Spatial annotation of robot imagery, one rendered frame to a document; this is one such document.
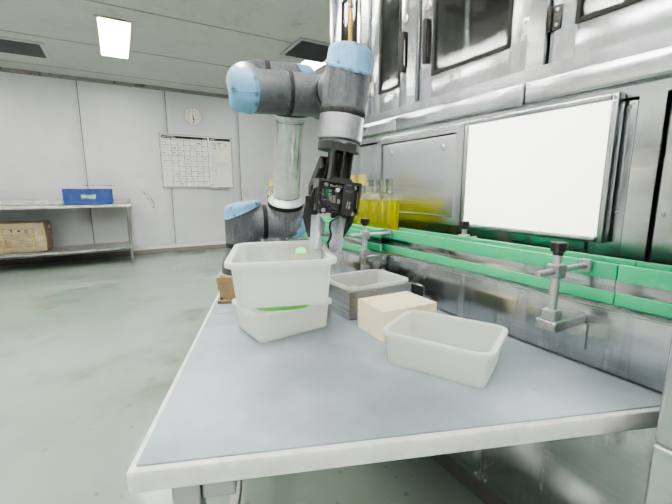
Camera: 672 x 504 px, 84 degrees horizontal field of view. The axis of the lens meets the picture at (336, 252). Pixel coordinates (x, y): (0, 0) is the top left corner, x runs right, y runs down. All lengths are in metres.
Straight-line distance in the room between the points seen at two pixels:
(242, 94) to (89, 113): 6.44
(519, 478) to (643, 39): 1.22
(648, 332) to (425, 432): 0.45
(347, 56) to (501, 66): 0.76
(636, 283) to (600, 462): 0.56
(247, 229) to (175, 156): 5.90
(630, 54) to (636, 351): 0.64
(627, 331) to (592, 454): 0.48
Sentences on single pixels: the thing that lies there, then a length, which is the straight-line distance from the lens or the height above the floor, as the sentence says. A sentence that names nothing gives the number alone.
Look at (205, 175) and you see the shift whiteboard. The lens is 7.12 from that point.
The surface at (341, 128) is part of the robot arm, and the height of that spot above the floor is 1.20.
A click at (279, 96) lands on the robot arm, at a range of 0.71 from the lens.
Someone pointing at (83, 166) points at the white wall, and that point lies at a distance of 7.02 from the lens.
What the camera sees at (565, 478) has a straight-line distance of 1.36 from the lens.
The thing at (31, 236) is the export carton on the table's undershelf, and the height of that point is 0.47.
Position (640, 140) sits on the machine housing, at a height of 1.21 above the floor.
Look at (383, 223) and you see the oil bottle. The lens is 1.37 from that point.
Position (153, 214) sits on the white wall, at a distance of 7.03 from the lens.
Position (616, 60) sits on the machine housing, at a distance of 1.12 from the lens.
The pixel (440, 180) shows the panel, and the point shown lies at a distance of 1.38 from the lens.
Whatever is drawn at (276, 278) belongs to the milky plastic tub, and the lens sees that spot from 0.57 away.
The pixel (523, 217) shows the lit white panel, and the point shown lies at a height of 1.03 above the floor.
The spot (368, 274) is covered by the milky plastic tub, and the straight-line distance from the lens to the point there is 1.24.
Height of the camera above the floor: 1.11
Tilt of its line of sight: 10 degrees down
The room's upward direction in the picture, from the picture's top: straight up
